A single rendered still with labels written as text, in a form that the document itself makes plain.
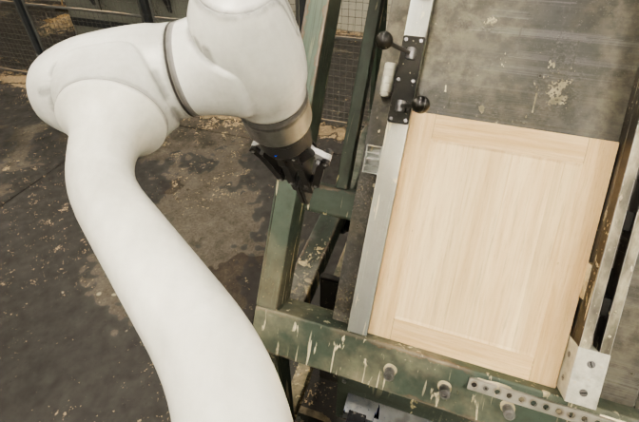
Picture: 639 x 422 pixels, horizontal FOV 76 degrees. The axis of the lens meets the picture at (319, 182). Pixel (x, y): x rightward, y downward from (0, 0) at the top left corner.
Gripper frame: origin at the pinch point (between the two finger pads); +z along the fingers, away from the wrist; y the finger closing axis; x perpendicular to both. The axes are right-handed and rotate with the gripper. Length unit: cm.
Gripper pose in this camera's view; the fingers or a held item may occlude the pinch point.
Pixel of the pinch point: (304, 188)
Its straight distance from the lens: 72.6
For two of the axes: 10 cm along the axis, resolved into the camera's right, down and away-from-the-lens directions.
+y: -9.5, -1.9, 2.3
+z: 1.3, 4.5, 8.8
